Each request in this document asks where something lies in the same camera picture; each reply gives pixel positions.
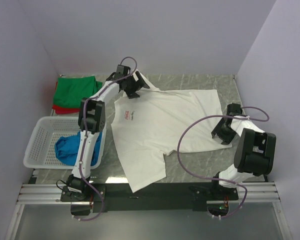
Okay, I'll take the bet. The white t shirt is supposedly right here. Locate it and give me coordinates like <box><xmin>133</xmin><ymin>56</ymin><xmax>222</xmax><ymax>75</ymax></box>
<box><xmin>107</xmin><ymin>85</ymin><xmax>233</xmax><ymax>192</ymax></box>

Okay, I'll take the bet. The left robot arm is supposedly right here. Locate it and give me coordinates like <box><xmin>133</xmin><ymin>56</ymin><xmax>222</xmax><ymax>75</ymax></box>
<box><xmin>66</xmin><ymin>64</ymin><xmax>150</xmax><ymax>199</ymax></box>

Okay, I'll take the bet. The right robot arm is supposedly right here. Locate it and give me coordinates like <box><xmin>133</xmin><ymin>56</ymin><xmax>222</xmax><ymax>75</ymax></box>
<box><xmin>209</xmin><ymin>103</ymin><xmax>277</xmax><ymax>198</ymax></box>

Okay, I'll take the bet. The green folded t shirt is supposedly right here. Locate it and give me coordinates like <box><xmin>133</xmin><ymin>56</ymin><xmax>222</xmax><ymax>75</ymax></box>
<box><xmin>53</xmin><ymin>76</ymin><xmax>103</xmax><ymax>109</ymax></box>

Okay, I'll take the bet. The red folded t shirt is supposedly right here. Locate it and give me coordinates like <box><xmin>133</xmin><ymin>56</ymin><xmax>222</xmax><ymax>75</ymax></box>
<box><xmin>52</xmin><ymin>79</ymin><xmax>81</xmax><ymax>114</ymax></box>

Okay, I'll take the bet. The blue t shirt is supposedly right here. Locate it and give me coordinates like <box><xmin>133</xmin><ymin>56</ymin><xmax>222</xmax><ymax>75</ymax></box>
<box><xmin>54</xmin><ymin>132</ymin><xmax>102</xmax><ymax>167</ymax></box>

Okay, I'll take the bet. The white plastic basket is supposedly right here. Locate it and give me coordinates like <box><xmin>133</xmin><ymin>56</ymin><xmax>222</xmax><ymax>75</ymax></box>
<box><xmin>23</xmin><ymin>115</ymin><xmax>107</xmax><ymax>170</ymax></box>

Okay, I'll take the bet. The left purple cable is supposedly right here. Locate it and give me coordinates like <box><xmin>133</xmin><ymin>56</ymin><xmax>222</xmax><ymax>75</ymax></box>
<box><xmin>71</xmin><ymin>56</ymin><xmax>139</xmax><ymax>223</ymax></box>

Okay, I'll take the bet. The purple cable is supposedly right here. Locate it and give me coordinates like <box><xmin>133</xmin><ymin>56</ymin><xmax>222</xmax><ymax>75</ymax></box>
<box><xmin>71</xmin><ymin>56</ymin><xmax>139</xmax><ymax>223</ymax></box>
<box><xmin>177</xmin><ymin>106</ymin><xmax>270</xmax><ymax>220</ymax></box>

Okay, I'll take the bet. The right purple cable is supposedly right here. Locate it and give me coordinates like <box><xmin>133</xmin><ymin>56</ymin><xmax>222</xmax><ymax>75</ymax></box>
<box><xmin>177</xmin><ymin>106</ymin><xmax>270</xmax><ymax>220</ymax></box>

